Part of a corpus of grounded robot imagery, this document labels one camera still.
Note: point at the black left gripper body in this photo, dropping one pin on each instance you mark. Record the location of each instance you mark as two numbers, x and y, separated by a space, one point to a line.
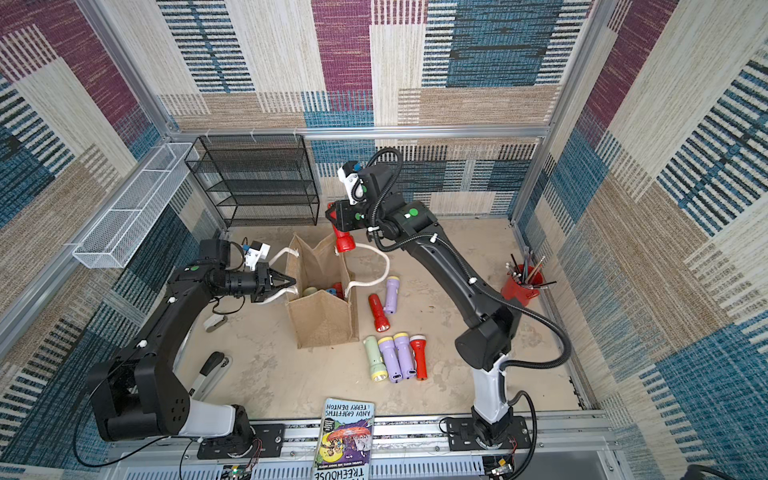
250 284

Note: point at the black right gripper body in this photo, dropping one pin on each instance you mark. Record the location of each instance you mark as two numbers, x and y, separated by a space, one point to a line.
342 218

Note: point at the brown jute tote bag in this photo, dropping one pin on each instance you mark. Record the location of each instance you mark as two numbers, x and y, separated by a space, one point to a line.
323 320

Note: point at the purple flashlight row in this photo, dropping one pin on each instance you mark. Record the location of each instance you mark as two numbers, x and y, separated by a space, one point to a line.
392 295

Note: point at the red flashlight row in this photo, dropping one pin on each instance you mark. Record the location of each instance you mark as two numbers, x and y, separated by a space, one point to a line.
418 347

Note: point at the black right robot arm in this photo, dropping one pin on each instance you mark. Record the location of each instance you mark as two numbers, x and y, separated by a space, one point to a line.
491 325

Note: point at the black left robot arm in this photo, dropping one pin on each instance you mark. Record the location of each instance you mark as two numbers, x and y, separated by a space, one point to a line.
137 395

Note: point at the black white stapler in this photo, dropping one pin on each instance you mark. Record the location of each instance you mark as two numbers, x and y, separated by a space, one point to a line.
211 373

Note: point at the purple flashlight lower left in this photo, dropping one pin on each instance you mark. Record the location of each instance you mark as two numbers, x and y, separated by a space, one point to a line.
389 355

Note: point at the purple flashlight lower right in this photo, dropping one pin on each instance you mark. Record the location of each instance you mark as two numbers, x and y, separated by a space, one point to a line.
405 355

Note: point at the colourful treehouse book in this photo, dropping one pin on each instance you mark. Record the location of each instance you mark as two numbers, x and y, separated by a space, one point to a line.
345 441

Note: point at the red pen cup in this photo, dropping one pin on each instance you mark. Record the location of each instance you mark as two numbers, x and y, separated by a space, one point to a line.
525 280

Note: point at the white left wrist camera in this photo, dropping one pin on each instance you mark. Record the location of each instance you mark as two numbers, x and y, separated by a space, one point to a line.
255 252

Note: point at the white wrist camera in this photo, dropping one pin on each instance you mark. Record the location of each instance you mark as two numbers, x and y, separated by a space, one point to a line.
348 175
255 252

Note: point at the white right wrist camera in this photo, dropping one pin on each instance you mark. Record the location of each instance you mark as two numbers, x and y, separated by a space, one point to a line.
348 175

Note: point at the black wire shelf rack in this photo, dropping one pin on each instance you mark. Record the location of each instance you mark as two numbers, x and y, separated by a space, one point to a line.
256 180

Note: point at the white mesh wall basket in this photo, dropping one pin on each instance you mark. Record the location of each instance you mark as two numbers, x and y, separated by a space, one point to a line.
113 241

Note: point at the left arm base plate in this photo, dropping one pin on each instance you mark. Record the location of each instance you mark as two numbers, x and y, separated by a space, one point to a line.
262 440

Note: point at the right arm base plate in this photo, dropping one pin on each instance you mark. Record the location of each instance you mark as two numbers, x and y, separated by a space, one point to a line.
470 433

